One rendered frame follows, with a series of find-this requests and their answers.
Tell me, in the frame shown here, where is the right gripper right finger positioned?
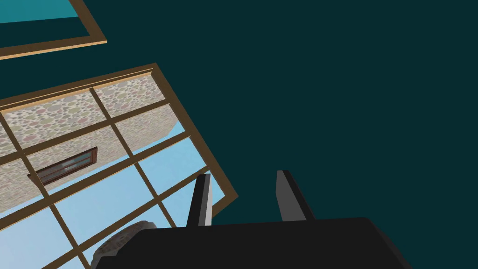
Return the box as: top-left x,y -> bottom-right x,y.
275,170 -> 316,222

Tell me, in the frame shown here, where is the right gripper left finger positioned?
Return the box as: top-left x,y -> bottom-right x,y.
186,173 -> 213,228

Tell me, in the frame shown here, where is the brown framed window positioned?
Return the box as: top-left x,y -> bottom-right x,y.
0,63 -> 239,269

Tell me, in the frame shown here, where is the brown framed teal picture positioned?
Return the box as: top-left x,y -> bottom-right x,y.
0,0 -> 108,60

